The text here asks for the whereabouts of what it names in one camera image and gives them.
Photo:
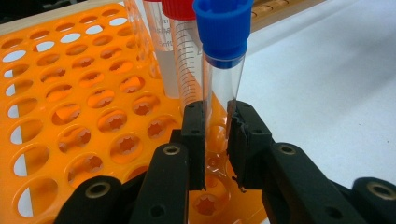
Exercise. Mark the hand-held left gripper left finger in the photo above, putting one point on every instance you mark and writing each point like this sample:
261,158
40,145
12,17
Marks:
194,140

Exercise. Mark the orange plastic tube rack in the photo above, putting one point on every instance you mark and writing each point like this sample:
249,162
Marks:
62,93

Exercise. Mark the red-capped centrifuge tube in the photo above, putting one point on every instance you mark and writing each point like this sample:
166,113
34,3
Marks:
186,56
166,68

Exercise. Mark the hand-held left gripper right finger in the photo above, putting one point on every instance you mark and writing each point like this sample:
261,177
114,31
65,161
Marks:
249,146

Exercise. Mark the blue-capped test tube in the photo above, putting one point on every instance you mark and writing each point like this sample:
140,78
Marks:
222,31

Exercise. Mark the glass test tube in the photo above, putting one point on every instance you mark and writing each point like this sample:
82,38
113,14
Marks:
140,37

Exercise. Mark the wooden test tube rack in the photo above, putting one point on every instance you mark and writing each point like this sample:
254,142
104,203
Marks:
271,12

